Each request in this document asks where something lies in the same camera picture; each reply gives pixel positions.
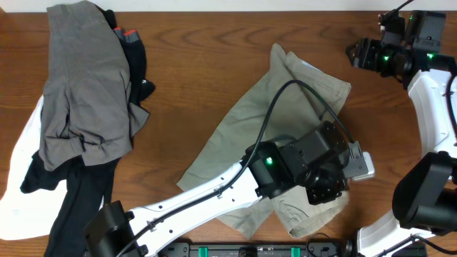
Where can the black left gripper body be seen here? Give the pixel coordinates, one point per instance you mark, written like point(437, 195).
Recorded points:
point(319, 185)

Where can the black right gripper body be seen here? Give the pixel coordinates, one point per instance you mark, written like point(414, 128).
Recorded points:
point(371, 54)

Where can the khaki shorts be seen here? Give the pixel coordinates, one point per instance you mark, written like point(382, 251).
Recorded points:
point(296, 112)

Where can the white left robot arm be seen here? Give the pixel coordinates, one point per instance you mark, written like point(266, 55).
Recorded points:
point(142, 231)

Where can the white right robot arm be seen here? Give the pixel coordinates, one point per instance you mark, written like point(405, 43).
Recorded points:
point(422, 206)

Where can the black garment with red trim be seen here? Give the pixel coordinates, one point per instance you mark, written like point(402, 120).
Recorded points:
point(135, 53)

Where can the black trousers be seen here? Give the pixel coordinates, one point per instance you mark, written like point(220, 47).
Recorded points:
point(88, 187)

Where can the grey shorts on pile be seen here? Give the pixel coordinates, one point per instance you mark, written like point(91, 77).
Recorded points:
point(86, 109)

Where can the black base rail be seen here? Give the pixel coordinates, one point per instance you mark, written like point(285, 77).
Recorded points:
point(313, 247)

